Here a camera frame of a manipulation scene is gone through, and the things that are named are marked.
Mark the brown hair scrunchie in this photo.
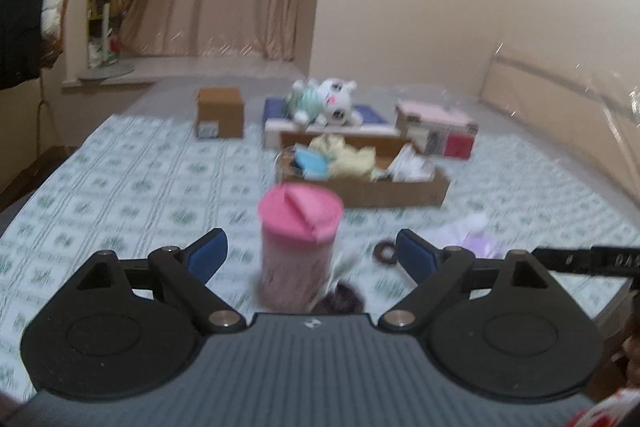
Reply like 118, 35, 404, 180
372, 241, 398, 267

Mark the white fluffy sock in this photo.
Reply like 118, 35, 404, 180
386, 143, 435, 182

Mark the yellow fluffy towel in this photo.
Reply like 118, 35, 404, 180
309, 134, 376, 179

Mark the tissue box with purple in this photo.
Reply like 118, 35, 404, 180
437, 213, 503, 259

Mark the open brown cardboard tray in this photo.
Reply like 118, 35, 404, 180
276, 132, 450, 209

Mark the green patterned bed sheet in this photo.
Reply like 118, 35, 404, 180
1, 116, 639, 401

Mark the pink lidded tumbler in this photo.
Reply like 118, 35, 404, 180
258, 183, 344, 313

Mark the stack of books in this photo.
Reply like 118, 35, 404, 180
395, 100, 478, 160

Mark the wooden headboard in plastic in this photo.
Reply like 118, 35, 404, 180
480, 43, 639, 204

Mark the blue surgical face mask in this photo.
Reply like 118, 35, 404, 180
291, 144, 330, 181

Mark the small brown cardboard box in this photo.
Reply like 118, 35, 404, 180
195, 88, 244, 140

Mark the blue white flat box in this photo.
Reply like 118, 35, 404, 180
261, 96, 402, 151

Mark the white plush bunny toy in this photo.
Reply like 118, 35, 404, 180
284, 78, 363, 127

